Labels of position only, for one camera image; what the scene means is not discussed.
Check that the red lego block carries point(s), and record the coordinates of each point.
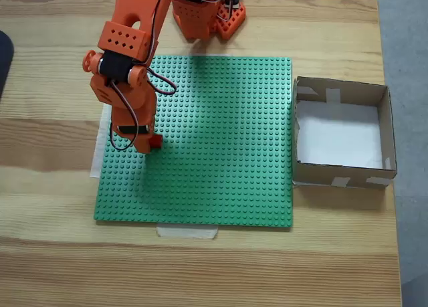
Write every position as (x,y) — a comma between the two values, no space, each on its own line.
(157,141)

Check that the green lego baseplate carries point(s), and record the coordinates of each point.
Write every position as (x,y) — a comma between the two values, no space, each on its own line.
(217,160)

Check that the white paper box lining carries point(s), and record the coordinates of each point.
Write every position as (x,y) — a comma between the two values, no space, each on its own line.
(337,139)

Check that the brown cardboard box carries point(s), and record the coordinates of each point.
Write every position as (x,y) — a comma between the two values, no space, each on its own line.
(344,177)

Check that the long masking tape strip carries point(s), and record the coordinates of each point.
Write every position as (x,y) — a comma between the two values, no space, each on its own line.
(98,153)

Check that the short masking tape strip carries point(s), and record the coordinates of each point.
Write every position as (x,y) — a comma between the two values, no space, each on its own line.
(187,232)

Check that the black rounded object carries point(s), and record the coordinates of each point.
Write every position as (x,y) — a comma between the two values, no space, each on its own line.
(5,59)

